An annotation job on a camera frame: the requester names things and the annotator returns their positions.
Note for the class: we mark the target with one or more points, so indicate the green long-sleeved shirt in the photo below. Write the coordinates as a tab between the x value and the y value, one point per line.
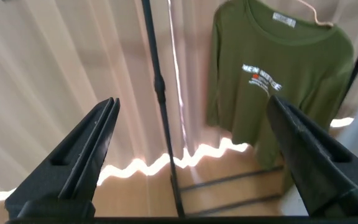
275	46

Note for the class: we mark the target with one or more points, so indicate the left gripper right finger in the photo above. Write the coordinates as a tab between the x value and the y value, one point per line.
315	161

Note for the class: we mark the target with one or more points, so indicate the beige curtain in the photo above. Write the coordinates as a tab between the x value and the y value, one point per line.
42	62

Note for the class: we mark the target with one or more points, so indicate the black clothes rack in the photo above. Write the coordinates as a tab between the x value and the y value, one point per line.
159	87

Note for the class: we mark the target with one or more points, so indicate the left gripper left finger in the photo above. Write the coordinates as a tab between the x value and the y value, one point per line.
79	161

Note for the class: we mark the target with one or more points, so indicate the pink clothes hanger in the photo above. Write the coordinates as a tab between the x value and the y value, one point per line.
317	18

